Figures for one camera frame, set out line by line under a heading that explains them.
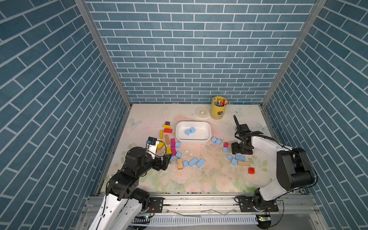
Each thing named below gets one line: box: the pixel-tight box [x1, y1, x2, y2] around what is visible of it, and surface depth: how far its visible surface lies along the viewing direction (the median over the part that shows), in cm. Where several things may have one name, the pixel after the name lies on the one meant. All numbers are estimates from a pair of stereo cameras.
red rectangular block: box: [163, 128, 173, 134], surface depth 107 cm
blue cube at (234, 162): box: [230, 158, 238, 166], surface depth 90 cm
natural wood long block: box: [164, 134, 171, 145], surface depth 101 cm
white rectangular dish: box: [175, 120, 212, 145], surface depth 104 cm
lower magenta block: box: [170, 146, 177, 156], surface depth 96 cm
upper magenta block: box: [170, 138, 176, 148], surface depth 101 cm
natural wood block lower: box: [177, 158, 184, 171], surface depth 88 cm
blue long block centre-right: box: [195, 158, 206, 169], surface depth 90 cm
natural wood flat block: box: [237, 161, 251, 167], surface depth 91 cm
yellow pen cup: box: [210, 95, 228, 120], surface depth 107 cm
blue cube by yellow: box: [175, 151, 182, 159], surface depth 91 cm
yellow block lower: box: [166, 146, 173, 155], surface depth 96 cm
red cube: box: [247, 167, 256, 175], surface depth 87 cm
